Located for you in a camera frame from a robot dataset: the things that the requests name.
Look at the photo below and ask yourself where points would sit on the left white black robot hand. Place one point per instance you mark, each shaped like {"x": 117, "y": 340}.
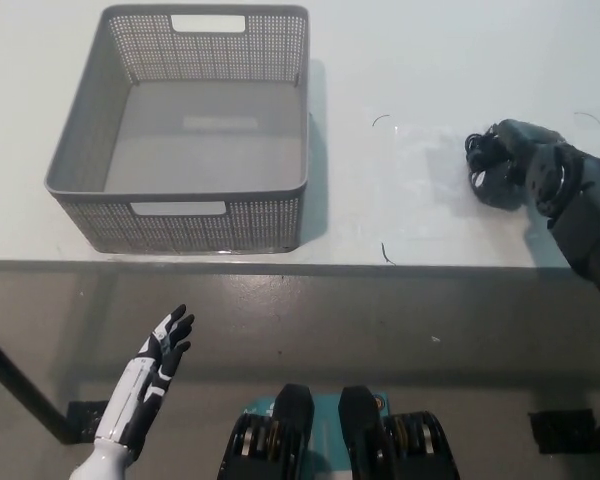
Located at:
{"x": 130, "y": 400}

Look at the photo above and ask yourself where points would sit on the black floor foot plate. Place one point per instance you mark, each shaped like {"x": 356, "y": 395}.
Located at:
{"x": 560, "y": 430}
{"x": 85, "y": 420}

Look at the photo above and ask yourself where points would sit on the black table leg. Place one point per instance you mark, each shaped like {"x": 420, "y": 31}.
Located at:
{"x": 20, "y": 385}

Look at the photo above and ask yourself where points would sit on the grey perforated plastic basket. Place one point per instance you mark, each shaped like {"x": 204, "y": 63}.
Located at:
{"x": 200, "y": 150}

